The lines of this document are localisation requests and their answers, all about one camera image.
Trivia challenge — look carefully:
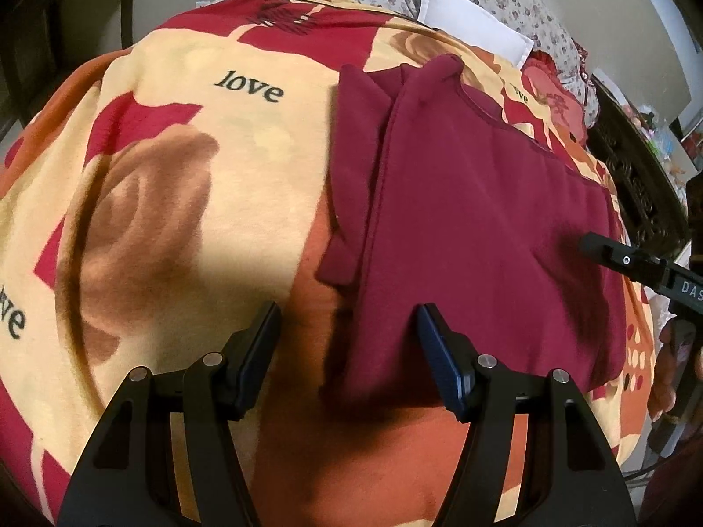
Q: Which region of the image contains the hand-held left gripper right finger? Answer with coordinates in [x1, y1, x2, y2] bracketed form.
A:
[414, 303, 641, 527]

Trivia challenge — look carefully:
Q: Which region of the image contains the person's right hand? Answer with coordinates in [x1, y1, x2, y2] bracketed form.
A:
[647, 323, 683, 425]

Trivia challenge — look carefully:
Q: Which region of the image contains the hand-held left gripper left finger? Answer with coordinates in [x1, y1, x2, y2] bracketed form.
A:
[58, 301, 282, 527]

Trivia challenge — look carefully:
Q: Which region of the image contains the dark carved wooden headboard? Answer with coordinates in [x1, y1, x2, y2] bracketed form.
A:
[585, 74, 692, 264]

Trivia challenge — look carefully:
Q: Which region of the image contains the rose printed blanket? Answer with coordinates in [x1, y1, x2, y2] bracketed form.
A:
[0, 0, 660, 527]

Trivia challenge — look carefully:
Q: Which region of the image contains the dark wooden table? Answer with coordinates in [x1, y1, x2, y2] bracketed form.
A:
[0, 0, 138, 138]

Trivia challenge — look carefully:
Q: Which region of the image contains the white pillow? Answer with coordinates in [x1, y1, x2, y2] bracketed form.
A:
[417, 0, 535, 70]

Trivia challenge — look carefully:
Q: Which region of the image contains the red patterned pillow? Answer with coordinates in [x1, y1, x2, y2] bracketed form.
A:
[521, 49, 590, 146]

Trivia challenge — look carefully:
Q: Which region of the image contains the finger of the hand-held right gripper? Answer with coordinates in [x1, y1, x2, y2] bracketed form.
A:
[578, 231, 668, 293]

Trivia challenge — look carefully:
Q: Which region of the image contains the maroon shirt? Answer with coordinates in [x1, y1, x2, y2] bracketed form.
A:
[315, 55, 630, 412]

